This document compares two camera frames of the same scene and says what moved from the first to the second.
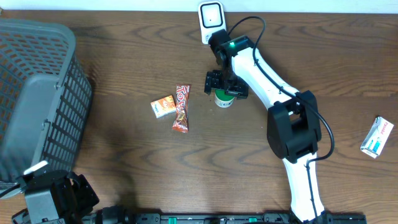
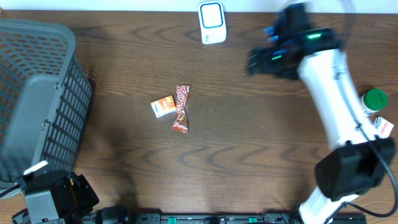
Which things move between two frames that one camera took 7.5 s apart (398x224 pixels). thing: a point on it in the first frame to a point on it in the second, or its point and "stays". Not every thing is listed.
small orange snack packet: [163, 107] stays
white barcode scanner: [212, 18] stays
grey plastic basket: [45, 97] stays
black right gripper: [239, 88] to [263, 64]
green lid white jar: [223, 100] to [373, 101]
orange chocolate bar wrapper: [181, 122] stays
